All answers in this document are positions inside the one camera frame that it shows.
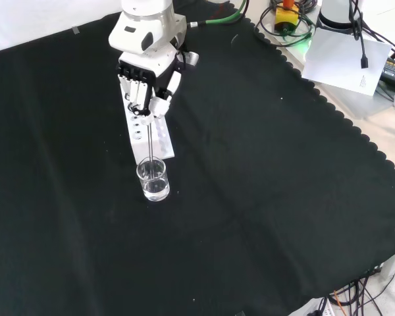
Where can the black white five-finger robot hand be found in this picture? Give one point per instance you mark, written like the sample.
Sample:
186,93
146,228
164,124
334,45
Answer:
141,64

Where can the white test tube rack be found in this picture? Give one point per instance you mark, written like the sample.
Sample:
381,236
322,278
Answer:
162,145

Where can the small clear cloth clip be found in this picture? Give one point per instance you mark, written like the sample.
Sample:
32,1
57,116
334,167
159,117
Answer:
75,30
240,313

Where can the small clear glass beaker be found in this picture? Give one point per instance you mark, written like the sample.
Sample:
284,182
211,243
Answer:
155,189

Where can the yellow stop button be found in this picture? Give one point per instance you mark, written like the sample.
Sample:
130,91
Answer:
287,18

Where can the black bench cloth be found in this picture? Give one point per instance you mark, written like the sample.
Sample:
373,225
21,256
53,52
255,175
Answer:
250,197

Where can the white paper sheet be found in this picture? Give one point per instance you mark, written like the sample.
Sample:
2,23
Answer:
342,62

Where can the pale base board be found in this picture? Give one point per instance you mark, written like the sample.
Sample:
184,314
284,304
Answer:
365,105

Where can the white power strip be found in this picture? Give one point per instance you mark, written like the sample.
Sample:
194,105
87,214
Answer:
322,307

